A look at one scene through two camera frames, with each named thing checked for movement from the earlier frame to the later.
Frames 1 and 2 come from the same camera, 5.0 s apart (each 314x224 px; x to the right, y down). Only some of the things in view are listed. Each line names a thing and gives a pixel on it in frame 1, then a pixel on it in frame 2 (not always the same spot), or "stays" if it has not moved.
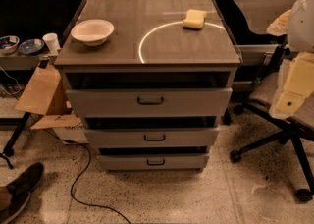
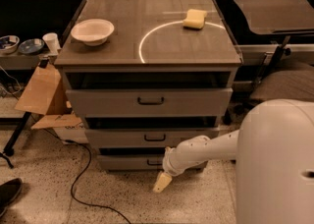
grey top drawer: x=148 y=93 stays
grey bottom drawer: x=153 y=161 stays
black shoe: x=21 y=189 -> x=8 y=193
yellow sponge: x=195 y=20 stays
